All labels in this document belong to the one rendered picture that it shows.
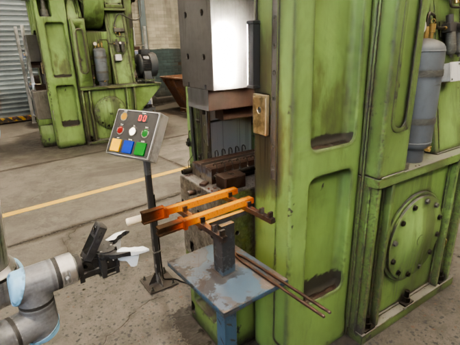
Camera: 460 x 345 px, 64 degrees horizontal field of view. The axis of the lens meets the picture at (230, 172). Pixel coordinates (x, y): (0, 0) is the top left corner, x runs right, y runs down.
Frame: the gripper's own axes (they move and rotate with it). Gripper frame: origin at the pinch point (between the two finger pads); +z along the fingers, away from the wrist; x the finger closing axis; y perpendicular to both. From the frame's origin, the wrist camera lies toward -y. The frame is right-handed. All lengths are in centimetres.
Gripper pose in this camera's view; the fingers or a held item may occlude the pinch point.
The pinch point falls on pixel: (139, 237)
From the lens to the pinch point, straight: 122.1
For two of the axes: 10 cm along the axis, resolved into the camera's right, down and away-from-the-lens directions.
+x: 6.1, 2.5, -7.5
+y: 0.2, 9.4, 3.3
